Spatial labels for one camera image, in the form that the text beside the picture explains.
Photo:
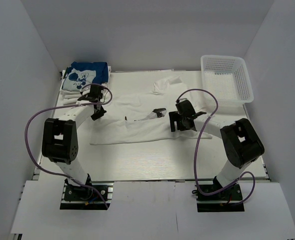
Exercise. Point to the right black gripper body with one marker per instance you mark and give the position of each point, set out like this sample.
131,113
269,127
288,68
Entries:
183,127

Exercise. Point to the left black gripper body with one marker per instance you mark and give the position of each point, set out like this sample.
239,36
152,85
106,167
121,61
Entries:
98,113

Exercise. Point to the blue white t shirt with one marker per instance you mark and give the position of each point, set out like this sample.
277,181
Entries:
100,66

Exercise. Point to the white t shirt robot print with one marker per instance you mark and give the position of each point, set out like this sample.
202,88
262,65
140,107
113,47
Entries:
141,117

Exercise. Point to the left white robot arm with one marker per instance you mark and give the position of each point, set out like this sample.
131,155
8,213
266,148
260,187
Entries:
60,138

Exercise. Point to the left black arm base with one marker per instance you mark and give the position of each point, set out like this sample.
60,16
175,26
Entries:
72,200

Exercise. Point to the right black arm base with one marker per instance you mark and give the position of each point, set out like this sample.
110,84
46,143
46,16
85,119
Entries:
223,202

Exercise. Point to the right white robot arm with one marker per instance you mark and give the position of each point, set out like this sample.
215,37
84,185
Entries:
241,143

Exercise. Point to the folded white t shirt stack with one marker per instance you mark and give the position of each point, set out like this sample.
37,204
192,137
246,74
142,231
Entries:
67,96

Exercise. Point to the white plastic basket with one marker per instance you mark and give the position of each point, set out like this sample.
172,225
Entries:
227,78

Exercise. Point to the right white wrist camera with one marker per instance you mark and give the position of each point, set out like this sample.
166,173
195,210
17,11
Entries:
181,100

